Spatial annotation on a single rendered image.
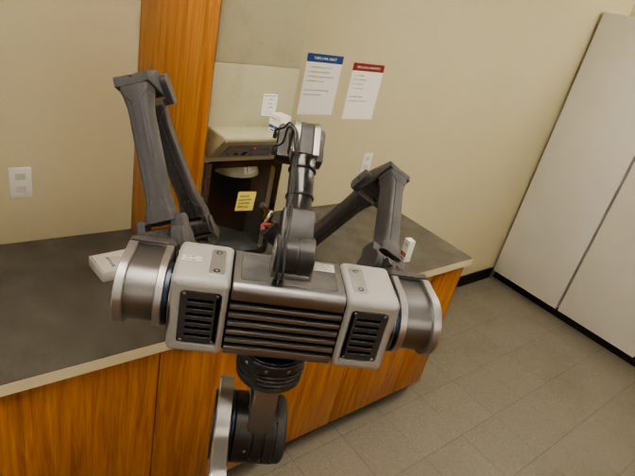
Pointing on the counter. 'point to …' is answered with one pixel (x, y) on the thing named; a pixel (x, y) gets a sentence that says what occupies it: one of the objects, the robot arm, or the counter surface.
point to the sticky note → (245, 200)
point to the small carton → (278, 120)
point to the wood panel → (180, 77)
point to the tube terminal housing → (247, 97)
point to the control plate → (247, 150)
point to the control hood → (238, 136)
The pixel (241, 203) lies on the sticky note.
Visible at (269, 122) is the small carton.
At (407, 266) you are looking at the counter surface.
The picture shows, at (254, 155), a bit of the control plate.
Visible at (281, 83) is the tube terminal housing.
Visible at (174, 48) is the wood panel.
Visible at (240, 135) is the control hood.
